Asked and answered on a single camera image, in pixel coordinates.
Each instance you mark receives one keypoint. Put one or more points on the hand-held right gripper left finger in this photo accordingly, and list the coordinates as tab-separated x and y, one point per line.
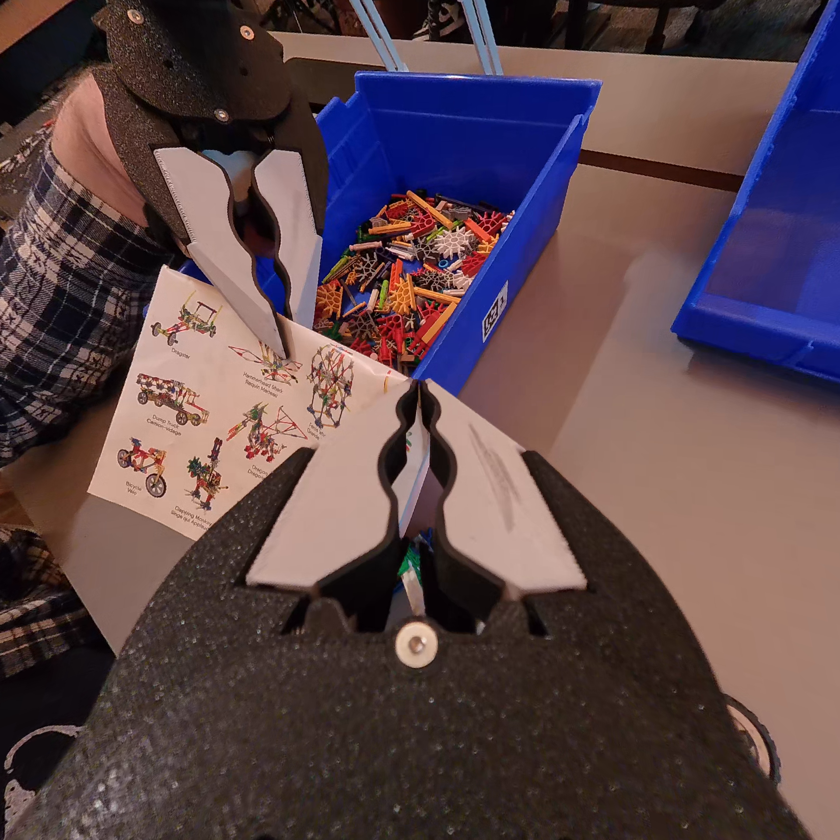
328	512

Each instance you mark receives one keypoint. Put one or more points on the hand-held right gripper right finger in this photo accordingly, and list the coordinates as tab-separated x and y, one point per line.
505	512

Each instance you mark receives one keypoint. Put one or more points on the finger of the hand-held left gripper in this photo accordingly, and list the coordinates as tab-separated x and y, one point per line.
289	216
210	243

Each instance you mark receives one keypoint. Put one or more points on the illustrated toy instruction sheet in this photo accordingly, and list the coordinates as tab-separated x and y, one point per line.
216	420

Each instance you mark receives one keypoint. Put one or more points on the person's left forearm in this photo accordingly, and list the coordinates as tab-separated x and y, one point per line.
65	295

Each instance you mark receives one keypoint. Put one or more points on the person's left hand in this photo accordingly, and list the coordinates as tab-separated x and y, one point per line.
98	144

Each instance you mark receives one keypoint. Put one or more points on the pile of colourful construction toy pieces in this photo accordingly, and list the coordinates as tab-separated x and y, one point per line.
420	275

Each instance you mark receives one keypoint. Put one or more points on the blue plastic bin with label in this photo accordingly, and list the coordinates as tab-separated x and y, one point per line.
459	131

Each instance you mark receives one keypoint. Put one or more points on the white bin label sticker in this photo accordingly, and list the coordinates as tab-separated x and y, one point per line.
495	312

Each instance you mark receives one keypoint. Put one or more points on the black and white sneaker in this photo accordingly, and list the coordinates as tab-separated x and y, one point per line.
446	16

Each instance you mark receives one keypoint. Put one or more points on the person's plaid shirt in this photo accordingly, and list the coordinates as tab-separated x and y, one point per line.
39	590

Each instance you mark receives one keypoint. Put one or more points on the person's black printed t-shirt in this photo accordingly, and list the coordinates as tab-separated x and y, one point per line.
33	722

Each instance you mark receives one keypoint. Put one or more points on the empty blue plastic bin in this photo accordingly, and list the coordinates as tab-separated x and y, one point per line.
774	229

